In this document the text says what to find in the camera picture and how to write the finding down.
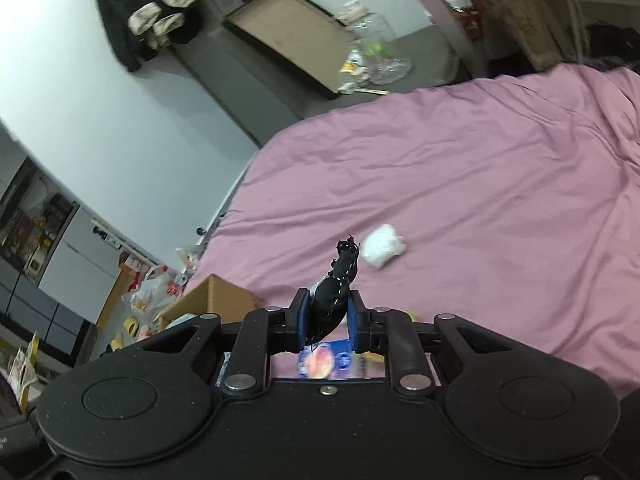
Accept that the white crumpled cloth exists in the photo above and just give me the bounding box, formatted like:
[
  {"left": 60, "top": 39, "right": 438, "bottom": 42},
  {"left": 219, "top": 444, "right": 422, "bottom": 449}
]
[{"left": 360, "top": 224, "right": 408, "bottom": 269}]

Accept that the white plastic bag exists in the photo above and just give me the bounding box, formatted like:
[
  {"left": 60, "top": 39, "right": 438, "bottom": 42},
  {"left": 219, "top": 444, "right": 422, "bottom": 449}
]
[{"left": 122, "top": 264, "right": 187, "bottom": 322}]

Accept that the flat framed board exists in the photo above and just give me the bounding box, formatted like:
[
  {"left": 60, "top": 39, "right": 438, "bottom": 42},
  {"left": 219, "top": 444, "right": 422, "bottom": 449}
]
[{"left": 222, "top": 0, "right": 357, "bottom": 101}]

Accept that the pink bed sheet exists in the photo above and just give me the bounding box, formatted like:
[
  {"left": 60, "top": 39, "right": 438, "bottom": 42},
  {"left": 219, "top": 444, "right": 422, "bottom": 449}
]
[{"left": 184, "top": 64, "right": 640, "bottom": 394}]

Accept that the black fabric piece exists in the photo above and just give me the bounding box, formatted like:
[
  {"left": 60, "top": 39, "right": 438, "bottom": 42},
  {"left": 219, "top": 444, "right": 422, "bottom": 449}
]
[{"left": 305, "top": 236, "right": 362, "bottom": 346}]

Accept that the black and cream jacket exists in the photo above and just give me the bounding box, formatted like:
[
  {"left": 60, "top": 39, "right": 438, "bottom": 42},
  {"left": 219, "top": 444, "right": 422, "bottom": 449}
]
[{"left": 91, "top": 0, "right": 204, "bottom": 74}]

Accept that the cardboard box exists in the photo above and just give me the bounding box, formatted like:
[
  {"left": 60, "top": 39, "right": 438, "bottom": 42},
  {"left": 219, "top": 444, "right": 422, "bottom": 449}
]
[{"left": 156, "top": 274, "right": 264, "bottom": 332}]

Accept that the blue printed packet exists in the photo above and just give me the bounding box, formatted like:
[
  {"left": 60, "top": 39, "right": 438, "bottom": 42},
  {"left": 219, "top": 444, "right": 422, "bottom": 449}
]
[{"left": 297, "top": 339, "right": 371, "bottom": 380}]

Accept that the grey cabinet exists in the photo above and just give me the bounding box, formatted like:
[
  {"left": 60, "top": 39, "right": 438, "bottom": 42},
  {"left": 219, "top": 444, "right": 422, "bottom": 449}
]
[{"left": 0, "top": 156, "right": 151, "bottom": 361}]

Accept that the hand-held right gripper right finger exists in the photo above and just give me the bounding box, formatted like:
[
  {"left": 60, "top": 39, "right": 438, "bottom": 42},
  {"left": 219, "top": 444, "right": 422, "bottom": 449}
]
[{"left": 347, "top": 291, "right": 489, "bottom": 394}]

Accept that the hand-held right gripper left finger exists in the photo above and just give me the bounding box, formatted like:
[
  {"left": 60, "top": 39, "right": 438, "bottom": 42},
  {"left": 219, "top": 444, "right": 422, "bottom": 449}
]
[{"left": 141, "top": 288, "right": 312, "bottom": 394}]

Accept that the clear glass jar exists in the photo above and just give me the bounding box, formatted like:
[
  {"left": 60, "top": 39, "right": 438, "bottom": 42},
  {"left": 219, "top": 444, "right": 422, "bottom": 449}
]
[{"left": 338, "top": 0, "right": 414, "bottom": 86}]

